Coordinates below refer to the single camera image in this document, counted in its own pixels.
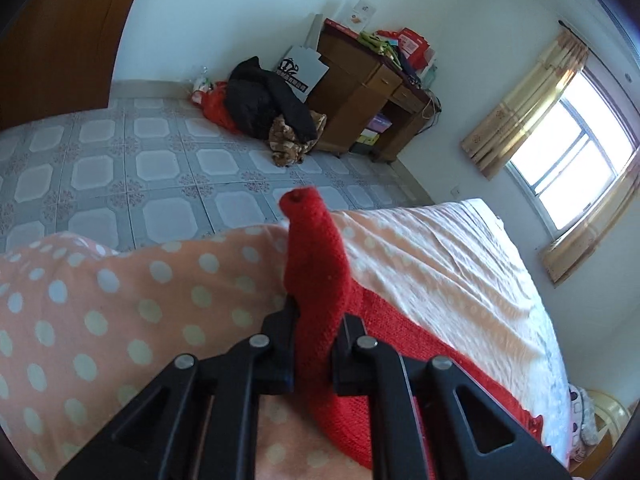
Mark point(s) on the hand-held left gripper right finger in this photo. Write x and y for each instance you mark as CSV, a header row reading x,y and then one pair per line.
x,y
350,360

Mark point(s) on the black jacket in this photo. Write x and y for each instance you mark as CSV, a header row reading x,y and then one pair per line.
x,y
255,100

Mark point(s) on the red plastic bag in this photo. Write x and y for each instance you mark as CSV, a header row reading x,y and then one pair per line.
x,y
215,105

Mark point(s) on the beige patterned curtain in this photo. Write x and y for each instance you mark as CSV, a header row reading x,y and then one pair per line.
x,y
525,105
590,240

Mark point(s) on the brown wooden desk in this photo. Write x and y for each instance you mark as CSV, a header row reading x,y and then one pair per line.
x,y
350,85

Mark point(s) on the brown patterned cloth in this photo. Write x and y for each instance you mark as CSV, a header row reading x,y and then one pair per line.
x,y
287,142

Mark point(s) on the green yellow cloth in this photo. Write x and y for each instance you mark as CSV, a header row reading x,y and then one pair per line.
x,y
375,42

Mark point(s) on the brown wooden door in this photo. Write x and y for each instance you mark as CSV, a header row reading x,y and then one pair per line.
x,y
60,35

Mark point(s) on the white black-printed paper bag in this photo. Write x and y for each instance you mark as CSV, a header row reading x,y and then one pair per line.
x,y
307,67

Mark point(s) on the red knitted sweater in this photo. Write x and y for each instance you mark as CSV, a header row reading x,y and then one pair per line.
x,y
315,270

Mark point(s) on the red gift bags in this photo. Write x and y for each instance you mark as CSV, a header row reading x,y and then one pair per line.
x,y
415,47

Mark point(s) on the purple box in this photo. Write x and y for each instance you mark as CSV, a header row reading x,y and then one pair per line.
x,y
379,123

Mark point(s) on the small printed plastic bag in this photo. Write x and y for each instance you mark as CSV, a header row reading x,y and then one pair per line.
x,y
201,87

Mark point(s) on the white wall card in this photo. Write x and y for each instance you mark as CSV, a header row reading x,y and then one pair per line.
x,y
361,12

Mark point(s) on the window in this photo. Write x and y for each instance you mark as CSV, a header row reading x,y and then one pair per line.
x,y
575,160

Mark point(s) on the polka dot bed sheet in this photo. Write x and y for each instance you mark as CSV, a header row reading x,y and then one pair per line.
x,y
100,310

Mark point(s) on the cream bed headboard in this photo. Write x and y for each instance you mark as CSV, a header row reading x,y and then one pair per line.
x,y
612,410

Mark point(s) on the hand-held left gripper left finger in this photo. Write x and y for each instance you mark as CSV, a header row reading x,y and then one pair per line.
x,y
280,355

